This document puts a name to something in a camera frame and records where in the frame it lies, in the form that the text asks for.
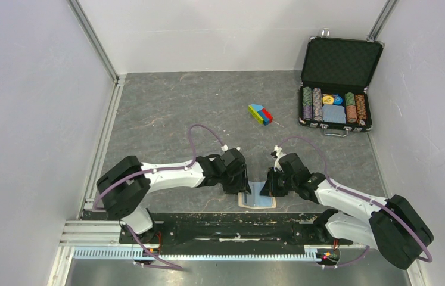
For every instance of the black poker chip case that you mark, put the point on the black poker chip case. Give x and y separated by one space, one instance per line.
338 66

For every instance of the yellow dealer chip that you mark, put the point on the yellow dealer chip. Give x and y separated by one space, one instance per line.
328 99

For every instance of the blue playing card deck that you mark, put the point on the blue playing card deck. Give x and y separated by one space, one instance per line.
334 114

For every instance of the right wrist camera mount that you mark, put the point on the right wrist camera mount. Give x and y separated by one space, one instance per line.
277 154

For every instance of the orange brown chip stack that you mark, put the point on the orange brown chip stack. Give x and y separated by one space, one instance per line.
361 109

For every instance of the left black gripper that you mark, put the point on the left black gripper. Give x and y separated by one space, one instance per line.
242 185

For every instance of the colourful toy brick block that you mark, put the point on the colourful toy brick block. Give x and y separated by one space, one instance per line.
260 114

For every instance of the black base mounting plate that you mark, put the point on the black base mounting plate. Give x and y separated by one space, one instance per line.
236 233

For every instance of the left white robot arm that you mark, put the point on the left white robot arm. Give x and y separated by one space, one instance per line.
122 189

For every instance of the blue dealer chip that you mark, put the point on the blue dealer chip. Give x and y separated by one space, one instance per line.
338 100

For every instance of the green red chip stack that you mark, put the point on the green red chip stack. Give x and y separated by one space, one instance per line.
351 110

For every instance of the beige card holder wallet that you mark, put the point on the beige card holder wallet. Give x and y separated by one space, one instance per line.
254 200

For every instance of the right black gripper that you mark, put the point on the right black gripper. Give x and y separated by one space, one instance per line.
269 188

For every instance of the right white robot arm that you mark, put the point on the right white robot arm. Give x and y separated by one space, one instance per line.
390 225

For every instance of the grey pink chip stack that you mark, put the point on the grey pink chip stack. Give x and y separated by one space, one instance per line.
317 104

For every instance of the green purple chip stack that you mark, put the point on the green purple chip stack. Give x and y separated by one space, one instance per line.
307 103

